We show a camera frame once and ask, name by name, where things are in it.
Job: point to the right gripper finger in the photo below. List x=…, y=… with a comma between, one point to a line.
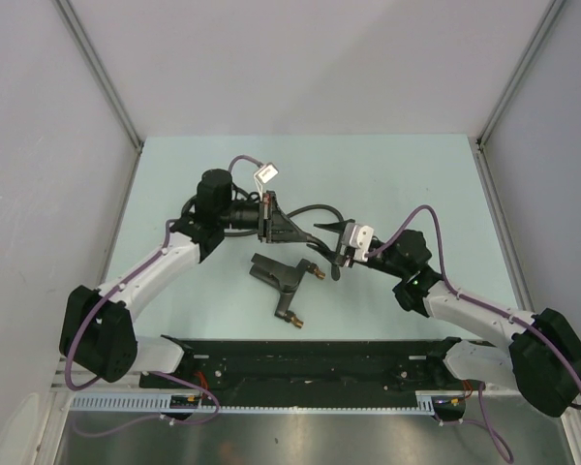
x=342, y=228
x=327, y=249

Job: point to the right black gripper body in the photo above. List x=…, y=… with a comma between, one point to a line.
x=348, y=259

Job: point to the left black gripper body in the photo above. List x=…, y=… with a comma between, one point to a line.
x=265, y=217

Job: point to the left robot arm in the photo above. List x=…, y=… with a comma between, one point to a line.
x=98, y=331

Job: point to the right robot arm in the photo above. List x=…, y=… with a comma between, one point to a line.
x=536, y=354

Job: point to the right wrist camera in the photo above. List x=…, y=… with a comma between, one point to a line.
x=358, y=238

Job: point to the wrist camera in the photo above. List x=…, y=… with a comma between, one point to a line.
x=264, y=174
x=358, y=238

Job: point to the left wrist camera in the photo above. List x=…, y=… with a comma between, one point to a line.
x=264, y=174

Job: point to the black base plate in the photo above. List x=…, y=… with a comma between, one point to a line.
x=314, y=373

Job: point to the slotted cable duct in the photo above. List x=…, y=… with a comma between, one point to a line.
x=183, y=403

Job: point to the aluminium frame rail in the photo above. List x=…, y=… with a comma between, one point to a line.
x=80, y=376

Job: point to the left aluminium corner post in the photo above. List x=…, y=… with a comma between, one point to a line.
x=94, y=62

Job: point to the aluminium corner post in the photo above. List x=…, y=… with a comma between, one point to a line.
x=532, y=49
x=94, y=62

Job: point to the right aluminium corner post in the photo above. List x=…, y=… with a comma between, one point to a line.
x=532, y=49

